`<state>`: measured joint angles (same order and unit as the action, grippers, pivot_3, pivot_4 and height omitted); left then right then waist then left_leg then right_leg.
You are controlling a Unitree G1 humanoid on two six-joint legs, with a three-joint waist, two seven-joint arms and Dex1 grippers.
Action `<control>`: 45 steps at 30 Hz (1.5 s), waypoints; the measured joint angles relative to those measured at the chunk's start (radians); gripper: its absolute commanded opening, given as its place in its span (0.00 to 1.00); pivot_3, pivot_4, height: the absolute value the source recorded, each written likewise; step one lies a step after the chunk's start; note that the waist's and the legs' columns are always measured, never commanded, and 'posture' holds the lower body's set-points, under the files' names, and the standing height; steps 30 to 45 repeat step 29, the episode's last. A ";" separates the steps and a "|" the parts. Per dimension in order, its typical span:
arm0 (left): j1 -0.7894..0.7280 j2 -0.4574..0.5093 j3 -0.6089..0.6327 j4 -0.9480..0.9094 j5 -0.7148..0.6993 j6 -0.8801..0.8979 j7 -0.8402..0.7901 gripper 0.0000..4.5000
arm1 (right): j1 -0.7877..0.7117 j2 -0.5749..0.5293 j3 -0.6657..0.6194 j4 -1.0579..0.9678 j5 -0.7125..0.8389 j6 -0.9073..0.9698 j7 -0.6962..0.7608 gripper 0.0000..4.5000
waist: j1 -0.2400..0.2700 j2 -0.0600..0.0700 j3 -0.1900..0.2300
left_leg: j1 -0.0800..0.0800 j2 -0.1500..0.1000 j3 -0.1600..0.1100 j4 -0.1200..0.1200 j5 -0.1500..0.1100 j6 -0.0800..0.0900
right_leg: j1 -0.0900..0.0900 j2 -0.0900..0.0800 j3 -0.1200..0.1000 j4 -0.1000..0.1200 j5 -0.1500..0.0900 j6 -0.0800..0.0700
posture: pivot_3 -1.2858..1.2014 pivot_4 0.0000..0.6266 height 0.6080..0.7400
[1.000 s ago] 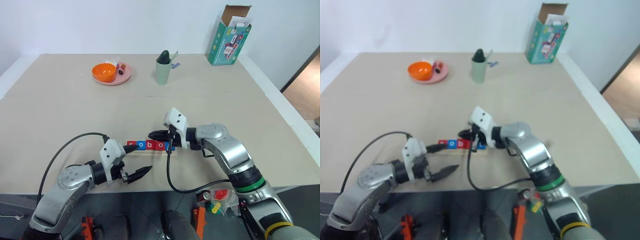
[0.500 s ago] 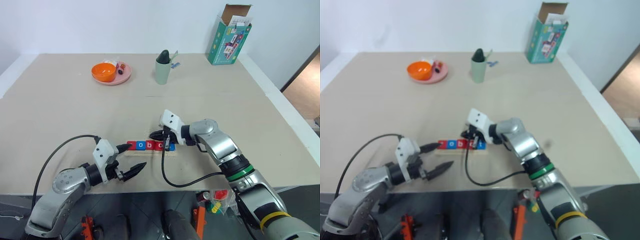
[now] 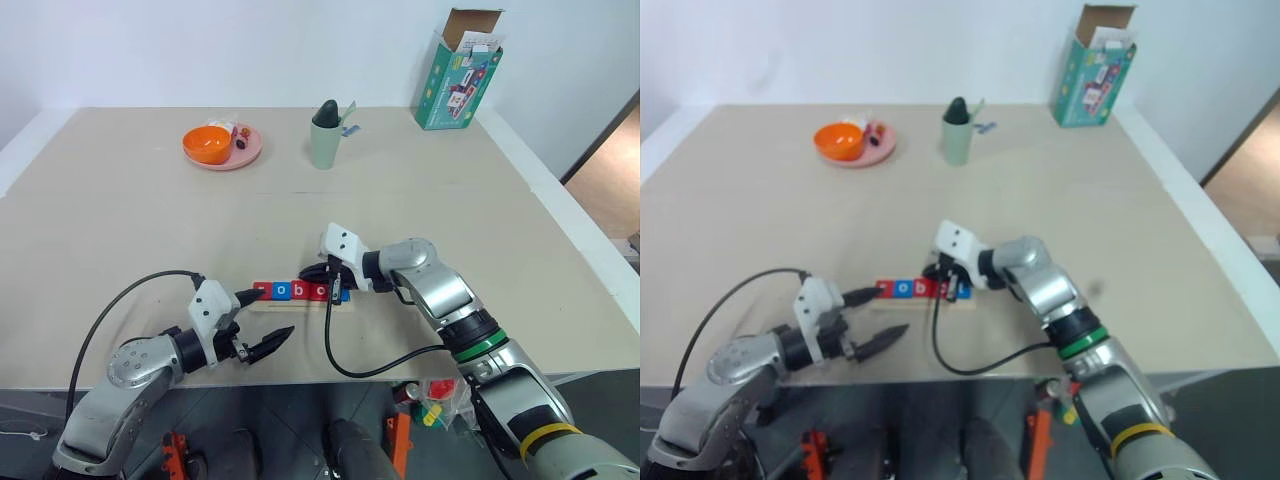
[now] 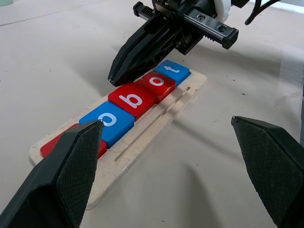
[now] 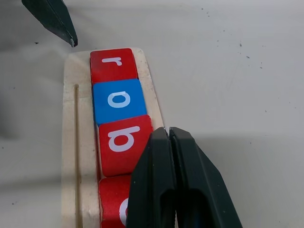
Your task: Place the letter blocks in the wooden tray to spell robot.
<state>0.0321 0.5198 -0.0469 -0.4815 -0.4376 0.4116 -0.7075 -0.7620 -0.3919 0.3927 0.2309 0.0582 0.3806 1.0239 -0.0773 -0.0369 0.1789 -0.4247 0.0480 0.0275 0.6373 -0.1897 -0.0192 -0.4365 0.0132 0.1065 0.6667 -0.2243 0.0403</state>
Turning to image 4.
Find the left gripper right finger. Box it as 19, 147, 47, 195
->
231, 115, 304, 228

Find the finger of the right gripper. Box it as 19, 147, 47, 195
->
113, 18, 185, 88
107, 17, 167, 83

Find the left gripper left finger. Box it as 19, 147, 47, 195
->
0, 119, 105, 228

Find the blue letter t block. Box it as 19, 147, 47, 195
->
154, 59, 190, 86

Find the red letter o block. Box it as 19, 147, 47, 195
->
135, 74, 177, 105

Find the red letter r block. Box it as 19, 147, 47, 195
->
39, 123, 107, 160

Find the red letter b block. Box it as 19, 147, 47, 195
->
108, 82, 156, 121

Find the blue letter o block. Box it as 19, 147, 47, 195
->
78, 101, 136, 149

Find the wooden letter tray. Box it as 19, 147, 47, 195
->
28, 68, 208, 210

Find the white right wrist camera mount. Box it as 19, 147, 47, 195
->
210, 0, 231, 24

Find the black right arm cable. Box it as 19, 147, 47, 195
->
244, 0, 281, 26

